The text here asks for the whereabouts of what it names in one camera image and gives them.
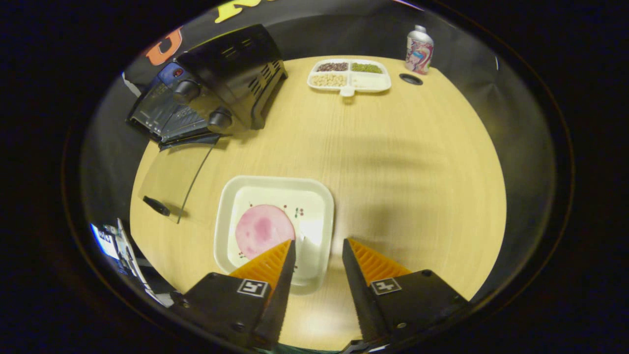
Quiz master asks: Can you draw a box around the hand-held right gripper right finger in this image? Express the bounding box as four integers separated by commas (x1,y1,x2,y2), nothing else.
343,238,467,352

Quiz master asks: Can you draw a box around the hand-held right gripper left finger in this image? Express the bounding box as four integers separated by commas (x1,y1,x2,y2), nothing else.
172,239,297,350

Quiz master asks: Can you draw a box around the pink ham slice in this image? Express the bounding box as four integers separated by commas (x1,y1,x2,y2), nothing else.
235,205,296,260

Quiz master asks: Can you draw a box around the white square plate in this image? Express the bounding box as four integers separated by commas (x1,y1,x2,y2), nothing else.
214,176,335,295

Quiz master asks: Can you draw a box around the black electric oven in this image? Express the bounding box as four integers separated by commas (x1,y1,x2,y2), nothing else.
125,24,289,224

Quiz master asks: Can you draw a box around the blue white screen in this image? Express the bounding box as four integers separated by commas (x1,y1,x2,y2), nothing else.
90,219,172,308

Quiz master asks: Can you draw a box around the white divided tray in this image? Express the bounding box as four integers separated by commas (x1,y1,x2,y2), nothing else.
307,59,392,97

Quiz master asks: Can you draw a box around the pile of yellow soybeans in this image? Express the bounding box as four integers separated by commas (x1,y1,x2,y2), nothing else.
312,74,347,88

